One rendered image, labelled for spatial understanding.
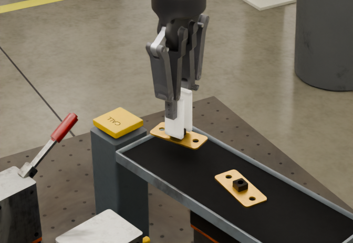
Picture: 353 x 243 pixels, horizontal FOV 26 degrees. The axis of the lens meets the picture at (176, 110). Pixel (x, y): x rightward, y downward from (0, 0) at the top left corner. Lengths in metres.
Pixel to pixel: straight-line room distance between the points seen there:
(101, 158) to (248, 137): 0.85
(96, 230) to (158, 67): 0.25
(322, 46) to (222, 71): 0.54
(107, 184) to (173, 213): 0.51
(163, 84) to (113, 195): 0.30
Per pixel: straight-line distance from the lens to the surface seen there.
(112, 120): 1.26
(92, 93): 3.70
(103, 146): 1.26
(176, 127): 1.13
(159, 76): 1.05
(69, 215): 1.80
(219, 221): 1.04
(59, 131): 1.32
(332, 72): 3.71
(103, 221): 1.13
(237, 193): 1.09
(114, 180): 1.28
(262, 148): 2.02
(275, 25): 4.40
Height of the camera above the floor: 1.82
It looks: 31 degrees down
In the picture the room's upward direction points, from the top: straight up
